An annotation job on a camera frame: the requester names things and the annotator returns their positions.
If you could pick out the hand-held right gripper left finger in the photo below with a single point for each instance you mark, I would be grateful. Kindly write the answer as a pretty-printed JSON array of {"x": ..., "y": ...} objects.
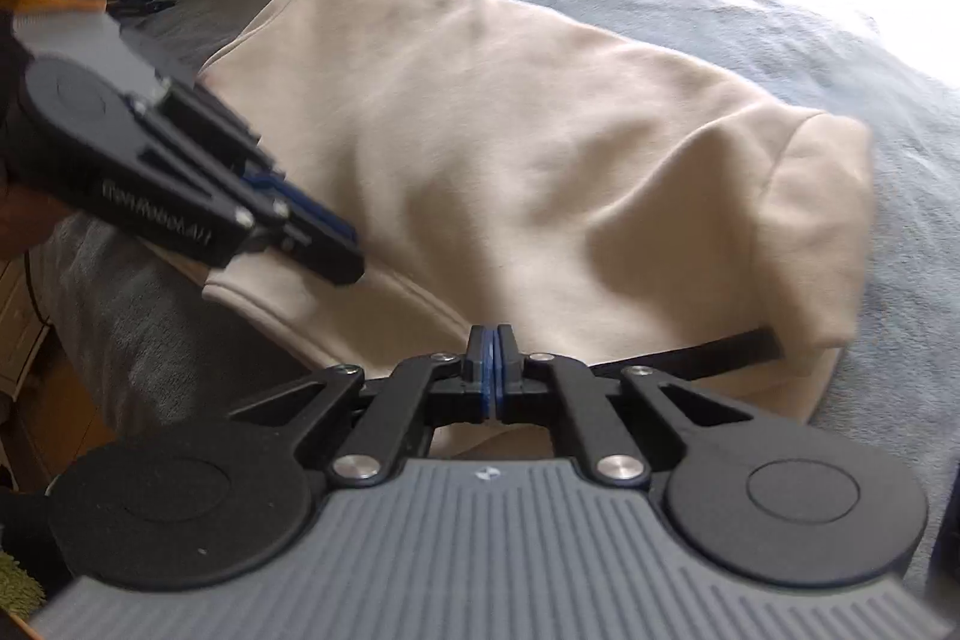
[{"x": 486, "y": 385}]

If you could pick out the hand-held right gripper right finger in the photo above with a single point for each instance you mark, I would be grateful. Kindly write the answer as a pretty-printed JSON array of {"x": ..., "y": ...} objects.
[{"x": 506, "y": 385}]

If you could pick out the cream zip jacket black trim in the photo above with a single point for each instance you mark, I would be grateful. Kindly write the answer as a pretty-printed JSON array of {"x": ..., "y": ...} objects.
[{"x": 525, "y": 160}]

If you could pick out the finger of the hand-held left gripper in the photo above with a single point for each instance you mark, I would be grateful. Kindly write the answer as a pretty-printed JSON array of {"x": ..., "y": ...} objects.
[
  {"x": 300, "y": 206},
  {"x": 322, "y": 254}
]

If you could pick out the green white fuzzy robe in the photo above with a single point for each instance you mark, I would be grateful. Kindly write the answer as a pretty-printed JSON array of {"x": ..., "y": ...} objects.
[{"x": 15, "y": 587}]

